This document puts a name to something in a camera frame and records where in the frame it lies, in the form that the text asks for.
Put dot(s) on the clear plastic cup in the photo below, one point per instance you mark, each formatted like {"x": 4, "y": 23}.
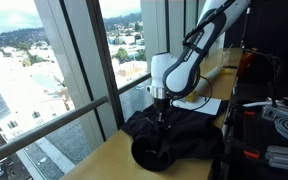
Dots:
{"x": 225, "y": 57}

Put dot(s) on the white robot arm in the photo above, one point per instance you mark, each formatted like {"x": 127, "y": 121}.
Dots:
{"x": 176, "y": 77}

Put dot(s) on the red black clamp near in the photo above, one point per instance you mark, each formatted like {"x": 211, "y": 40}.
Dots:
{"x": 247, "y": 150}

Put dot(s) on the red black clamp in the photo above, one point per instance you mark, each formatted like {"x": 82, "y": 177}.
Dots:
{"x": 243, "y": 110}
{"x": 247, "y": 150}

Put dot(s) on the white flat board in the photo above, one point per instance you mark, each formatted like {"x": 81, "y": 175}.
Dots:
{"x": 203, "y": 104}

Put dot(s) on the black zip jumper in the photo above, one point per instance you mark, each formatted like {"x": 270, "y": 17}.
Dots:
{"x": 185, "y": 134}

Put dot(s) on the grey window handrail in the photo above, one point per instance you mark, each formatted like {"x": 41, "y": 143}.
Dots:
{"x": 49, "y": 127}

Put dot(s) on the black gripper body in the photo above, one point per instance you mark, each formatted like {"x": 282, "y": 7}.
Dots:
{"x": 161, "y": 105}

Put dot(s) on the aluminium extrusion rail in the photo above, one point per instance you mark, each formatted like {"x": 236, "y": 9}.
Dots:
{"x": 277, "y": 157}

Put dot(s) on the yellow block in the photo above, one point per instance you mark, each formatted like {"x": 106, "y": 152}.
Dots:
{"x": 192, "y": 96}

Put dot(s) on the white tube on table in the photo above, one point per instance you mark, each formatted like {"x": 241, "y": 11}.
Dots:
{"x": 206, "y": 80}

